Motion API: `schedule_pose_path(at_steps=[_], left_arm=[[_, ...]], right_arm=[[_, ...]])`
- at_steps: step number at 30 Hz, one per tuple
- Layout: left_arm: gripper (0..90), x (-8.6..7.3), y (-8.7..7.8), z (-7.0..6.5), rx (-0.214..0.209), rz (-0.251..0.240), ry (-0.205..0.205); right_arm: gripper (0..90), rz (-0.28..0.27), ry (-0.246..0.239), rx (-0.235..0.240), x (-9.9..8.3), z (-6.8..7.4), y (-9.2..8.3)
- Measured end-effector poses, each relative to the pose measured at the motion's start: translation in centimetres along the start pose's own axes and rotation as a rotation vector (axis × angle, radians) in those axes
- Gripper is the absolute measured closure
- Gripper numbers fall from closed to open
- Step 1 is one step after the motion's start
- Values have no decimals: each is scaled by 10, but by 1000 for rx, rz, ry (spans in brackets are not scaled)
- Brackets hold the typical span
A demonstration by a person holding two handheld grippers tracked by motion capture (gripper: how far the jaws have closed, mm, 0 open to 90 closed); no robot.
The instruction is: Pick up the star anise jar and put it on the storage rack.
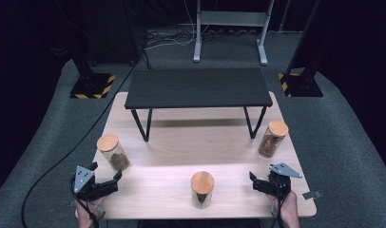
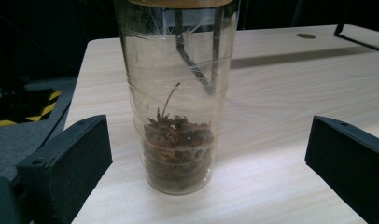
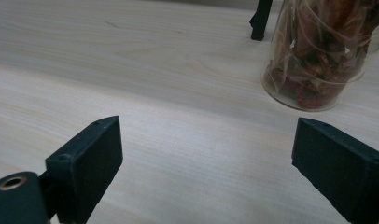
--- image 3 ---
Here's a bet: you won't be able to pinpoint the black shelf with metal legs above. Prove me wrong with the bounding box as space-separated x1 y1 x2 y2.
248 0 274 42

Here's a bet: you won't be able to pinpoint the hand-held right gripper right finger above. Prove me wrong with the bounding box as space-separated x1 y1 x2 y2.
291 117 379 224

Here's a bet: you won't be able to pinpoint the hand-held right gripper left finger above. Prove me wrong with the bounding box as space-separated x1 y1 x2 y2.
45 115 124 224

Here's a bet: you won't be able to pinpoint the short glass jar dried chilies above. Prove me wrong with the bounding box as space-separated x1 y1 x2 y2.
260 0 379 112

